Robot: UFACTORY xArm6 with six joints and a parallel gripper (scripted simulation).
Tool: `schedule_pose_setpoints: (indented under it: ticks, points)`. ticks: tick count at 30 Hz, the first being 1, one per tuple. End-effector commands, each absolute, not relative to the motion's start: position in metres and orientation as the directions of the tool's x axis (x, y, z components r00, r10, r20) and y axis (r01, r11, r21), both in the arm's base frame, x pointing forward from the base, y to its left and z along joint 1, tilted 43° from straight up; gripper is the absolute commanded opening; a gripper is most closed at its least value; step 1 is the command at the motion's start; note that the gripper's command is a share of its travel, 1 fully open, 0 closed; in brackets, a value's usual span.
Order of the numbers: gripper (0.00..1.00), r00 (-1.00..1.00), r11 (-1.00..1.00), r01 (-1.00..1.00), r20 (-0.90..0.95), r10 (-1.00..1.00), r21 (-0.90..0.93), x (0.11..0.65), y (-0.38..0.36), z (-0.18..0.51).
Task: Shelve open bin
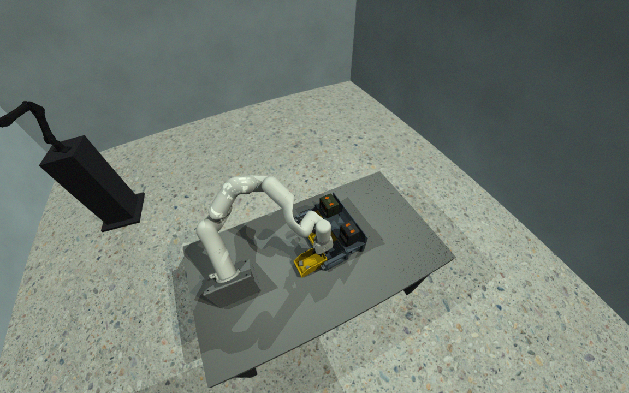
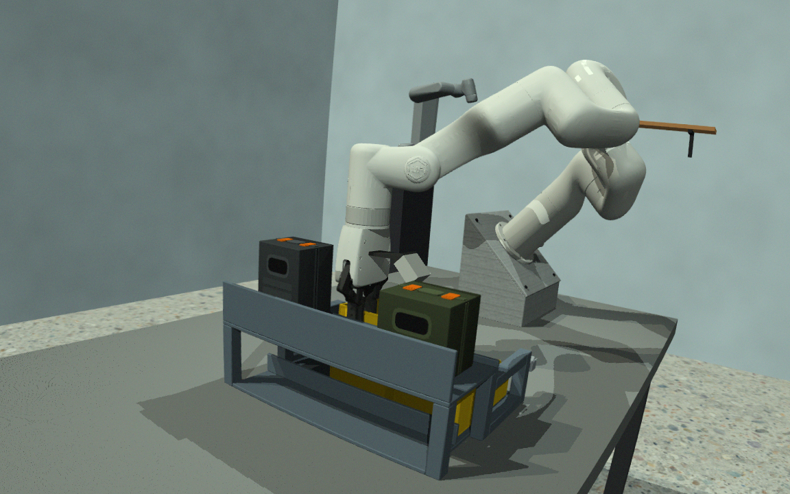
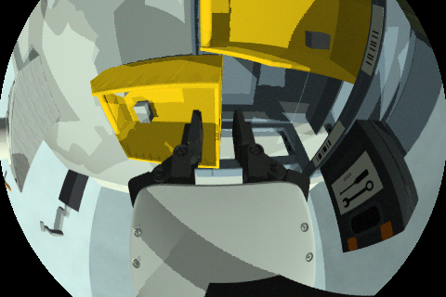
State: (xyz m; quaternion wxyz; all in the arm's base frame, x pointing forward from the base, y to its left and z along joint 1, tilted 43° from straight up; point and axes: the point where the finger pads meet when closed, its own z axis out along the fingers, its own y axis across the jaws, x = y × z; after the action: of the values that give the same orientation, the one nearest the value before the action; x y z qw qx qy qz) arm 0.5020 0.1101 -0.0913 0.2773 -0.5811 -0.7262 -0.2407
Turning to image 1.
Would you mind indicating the dark green case with handle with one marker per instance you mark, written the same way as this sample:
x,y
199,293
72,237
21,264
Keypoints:
x,y
329,205

